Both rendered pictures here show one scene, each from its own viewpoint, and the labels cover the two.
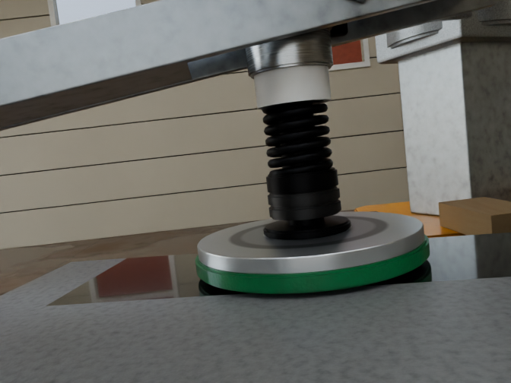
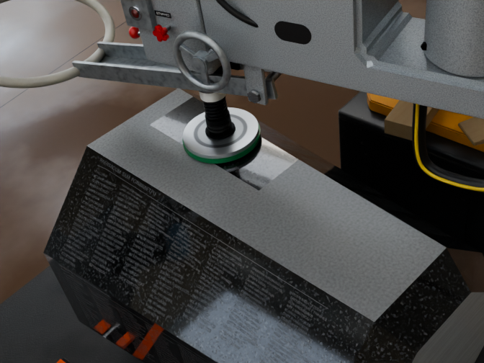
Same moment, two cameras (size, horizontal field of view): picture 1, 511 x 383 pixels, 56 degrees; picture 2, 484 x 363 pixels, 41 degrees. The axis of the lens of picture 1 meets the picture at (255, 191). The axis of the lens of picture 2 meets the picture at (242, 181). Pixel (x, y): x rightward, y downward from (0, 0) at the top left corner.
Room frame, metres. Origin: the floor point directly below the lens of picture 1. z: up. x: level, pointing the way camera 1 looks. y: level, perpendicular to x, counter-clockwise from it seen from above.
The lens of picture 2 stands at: (-0.55, -1.06, 1.98)
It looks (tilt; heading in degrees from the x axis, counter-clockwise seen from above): 42 degrees down; 44
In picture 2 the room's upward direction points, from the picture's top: 11 degrees counter-clockwise
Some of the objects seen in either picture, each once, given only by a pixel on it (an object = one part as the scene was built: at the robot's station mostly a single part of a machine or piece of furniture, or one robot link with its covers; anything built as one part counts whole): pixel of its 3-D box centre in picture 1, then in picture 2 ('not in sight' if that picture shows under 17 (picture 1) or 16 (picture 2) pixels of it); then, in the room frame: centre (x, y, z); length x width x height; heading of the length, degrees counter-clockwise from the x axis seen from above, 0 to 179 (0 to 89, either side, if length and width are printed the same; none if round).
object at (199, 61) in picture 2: not in sight; (210, 53); (0.35, -0.17, 1.24); 0.15 x 0.10 x 0.15; 94
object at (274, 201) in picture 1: (303, 195); (218, 120); (0.46, -0.05, 0.93); 0.07 x 0.07 x 0.01
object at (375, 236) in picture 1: (307, 236); (220, 132); (0.46, -0.05, 0.89); 0.21 x 0.21 x 0.01
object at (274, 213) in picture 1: (304, 208); (219, 124); (0.46, -0.05, 0.92); 0.07 x 0.07 x 0.01
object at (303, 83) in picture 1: (292, 86); (212, 88); (0.46, -0.05, 1.04); 0.07 x 0.07 x 0.04
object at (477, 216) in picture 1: (488, 218); (415, 111); (0.88, -0.43, 0.81); 0.20 x 0.10 x 0.05; 3
